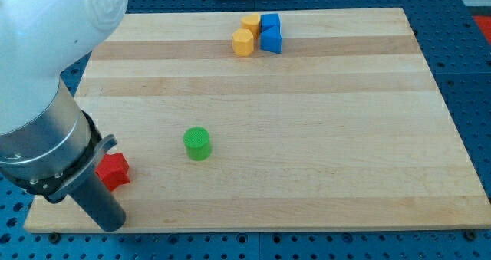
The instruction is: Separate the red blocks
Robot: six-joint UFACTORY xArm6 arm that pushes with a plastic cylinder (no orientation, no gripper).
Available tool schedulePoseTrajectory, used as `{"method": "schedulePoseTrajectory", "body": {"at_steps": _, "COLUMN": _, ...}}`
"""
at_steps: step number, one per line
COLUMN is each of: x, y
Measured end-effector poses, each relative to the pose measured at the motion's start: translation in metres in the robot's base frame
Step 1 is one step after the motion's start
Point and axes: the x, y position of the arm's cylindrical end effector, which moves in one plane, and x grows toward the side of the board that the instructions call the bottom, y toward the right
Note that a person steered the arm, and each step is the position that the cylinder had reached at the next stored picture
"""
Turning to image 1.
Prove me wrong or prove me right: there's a green cylinder block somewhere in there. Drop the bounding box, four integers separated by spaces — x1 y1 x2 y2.
183 127 212 161

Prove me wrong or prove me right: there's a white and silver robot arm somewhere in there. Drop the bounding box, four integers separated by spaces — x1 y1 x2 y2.
1 0 128 202

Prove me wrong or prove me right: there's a blue triangular block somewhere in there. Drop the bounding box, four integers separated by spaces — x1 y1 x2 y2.
260 25 282 54

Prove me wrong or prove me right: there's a yellow heart block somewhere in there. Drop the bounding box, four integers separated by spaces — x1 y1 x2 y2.
240 13 261 39

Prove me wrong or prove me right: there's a wooden board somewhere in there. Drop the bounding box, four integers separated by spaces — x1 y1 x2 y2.
23 7 491 234

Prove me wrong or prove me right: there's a red object at edge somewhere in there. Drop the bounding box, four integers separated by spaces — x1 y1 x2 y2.
473 15 491 43

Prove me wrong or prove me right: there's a red star block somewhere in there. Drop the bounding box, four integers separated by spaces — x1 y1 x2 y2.
95 153 130 192

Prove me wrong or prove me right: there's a blue cube block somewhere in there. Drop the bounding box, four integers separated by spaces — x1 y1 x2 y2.
261 13 281 32

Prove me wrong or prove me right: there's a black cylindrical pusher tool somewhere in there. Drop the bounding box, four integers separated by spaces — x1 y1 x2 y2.
70 173 126 232

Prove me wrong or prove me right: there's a yellow hexagon block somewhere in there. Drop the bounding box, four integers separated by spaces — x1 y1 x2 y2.
232 28 255 57

